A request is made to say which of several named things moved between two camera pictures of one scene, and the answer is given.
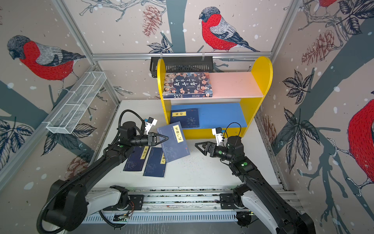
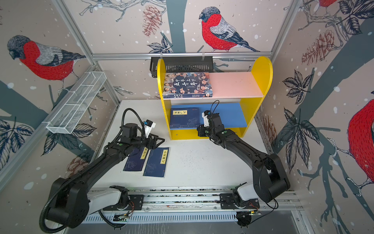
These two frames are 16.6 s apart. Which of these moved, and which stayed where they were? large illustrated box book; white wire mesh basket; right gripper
Moved: right gripper
Stayed: large illustrated box book; white wire mesh basket
